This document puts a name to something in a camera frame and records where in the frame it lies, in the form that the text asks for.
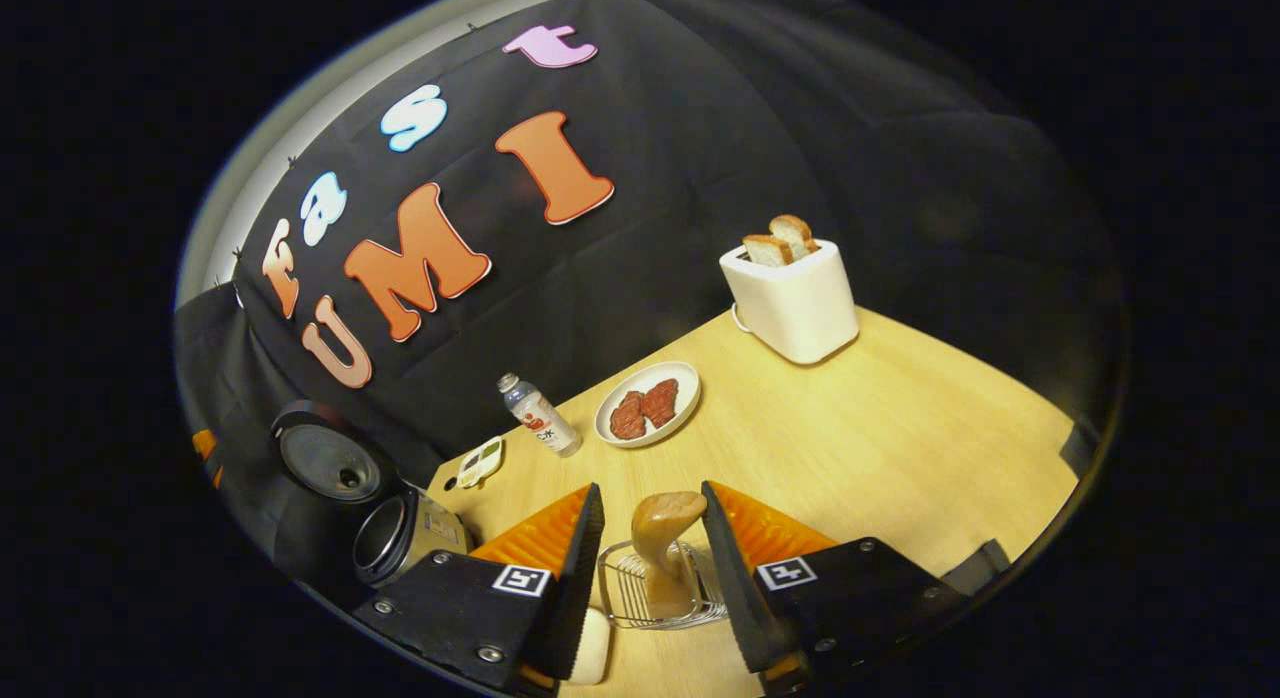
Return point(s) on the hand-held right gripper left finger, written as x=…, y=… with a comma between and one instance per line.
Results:
x=580, y=578

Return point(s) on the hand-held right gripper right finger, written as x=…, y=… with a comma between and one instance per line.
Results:
x=730, y=578

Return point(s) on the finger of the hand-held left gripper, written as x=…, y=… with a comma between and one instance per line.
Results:
x=206, y=450

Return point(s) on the wooden spoon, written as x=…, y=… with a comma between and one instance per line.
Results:
x=665, y=523

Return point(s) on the dark grey rice cooker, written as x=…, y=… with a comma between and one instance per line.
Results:
x=410, y=538

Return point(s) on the white divided bean dish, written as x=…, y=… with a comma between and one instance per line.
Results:
x=480, y=463

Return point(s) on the clear water bottle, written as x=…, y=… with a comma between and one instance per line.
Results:
x=545, y=423

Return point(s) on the red meat piece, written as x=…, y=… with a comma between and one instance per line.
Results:
x=660, y=402
x=628, y=416

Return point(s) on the white round plate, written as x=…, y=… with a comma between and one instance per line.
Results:
x=685, y=398

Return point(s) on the black tape patch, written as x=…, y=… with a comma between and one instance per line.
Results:
x=980, y=568

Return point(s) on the white toaster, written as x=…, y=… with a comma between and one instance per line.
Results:
x=800, y=308

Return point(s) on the toasted bread slice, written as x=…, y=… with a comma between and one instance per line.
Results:
x=767, y=250
x=795, y=233

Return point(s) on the black backdrop cloth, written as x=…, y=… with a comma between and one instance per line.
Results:
x=800, y=128

